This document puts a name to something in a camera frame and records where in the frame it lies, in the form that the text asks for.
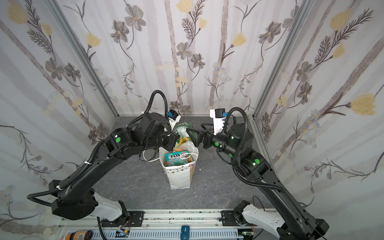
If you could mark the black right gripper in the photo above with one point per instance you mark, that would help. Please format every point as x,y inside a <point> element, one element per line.
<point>205,141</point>

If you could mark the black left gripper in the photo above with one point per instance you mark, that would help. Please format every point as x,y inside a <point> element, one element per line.
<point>172,141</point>

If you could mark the green snack packet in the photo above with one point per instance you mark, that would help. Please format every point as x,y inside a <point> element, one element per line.
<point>181,130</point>

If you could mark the white patterned paper bag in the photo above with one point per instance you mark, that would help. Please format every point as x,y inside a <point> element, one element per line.
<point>179,177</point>

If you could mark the teal Fox's candy packet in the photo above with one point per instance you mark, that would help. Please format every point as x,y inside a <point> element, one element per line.
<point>177,158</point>

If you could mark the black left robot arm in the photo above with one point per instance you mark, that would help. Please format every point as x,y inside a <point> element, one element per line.
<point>73,198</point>

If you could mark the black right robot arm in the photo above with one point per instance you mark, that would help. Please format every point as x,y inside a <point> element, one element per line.
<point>293,222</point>

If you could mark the blue clip on tray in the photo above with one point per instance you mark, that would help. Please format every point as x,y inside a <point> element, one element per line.
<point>185,233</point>

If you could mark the small green circuit board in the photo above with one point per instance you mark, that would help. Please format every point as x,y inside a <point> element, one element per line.
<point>122,234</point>

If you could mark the brown orange bottle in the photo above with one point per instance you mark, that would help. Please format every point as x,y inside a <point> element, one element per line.
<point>78,235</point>

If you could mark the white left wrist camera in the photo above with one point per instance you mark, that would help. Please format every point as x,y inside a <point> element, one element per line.
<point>173,117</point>

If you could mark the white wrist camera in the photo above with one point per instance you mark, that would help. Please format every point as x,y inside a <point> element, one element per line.
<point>218,116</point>
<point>173,117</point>

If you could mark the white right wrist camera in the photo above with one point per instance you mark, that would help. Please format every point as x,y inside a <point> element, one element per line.
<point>218,116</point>

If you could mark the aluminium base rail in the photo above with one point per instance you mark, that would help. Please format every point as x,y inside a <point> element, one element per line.
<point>180,218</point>

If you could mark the white perforated cable tray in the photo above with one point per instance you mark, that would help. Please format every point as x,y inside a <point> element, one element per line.
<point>173,234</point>

